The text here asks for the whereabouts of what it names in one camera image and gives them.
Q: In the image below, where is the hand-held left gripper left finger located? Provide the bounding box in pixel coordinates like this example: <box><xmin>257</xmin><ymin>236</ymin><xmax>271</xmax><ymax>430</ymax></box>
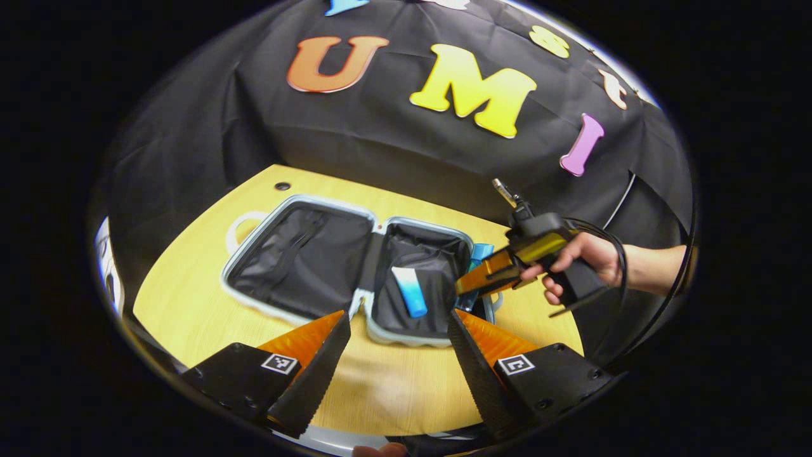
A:
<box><xmin>181</xmin><ymin>310</ymin><xmax>351</xmax><ymax>440</ymax></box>

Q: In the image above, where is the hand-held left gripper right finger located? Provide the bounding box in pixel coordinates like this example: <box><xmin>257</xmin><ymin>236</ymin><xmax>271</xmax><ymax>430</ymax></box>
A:
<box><xmin>447</xmin><ymin>309</ymin><xmax>615</xmax><ymax>442</ymax></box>

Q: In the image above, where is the teal bottle with blue cap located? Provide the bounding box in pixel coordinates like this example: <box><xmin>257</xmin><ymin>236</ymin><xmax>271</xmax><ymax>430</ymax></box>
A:
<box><xmin>469</xmin><ymin>243</ymin><xmax>495</xmax><ymax>272</ymax></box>

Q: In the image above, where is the blue and white tube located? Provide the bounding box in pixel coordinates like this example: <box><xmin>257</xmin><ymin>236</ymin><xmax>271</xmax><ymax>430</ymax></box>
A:
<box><xmin>391</xmin><ymin>266</ymin><xmax>429</xmax><ymax>319</ymax></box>

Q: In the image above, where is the light blue suitcase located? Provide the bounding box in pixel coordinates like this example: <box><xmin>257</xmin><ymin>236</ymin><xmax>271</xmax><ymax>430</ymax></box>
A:
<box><xmin>220</xmin><ymin>194</ymin><xmax>504</xmax><ymax>348</ymax></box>

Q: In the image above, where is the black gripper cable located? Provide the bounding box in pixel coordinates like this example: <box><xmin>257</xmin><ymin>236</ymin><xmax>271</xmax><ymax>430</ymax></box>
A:
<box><xmin>549</xmin><ymin>217</ymin><xmax>697</xmax><ymax>372</ymax></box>

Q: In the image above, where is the white cable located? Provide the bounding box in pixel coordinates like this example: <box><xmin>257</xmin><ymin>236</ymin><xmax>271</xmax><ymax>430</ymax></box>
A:
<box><xmin>603</xmin><ymin>171</ymin><xmax>636</xmax><ymax>229</ymax></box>

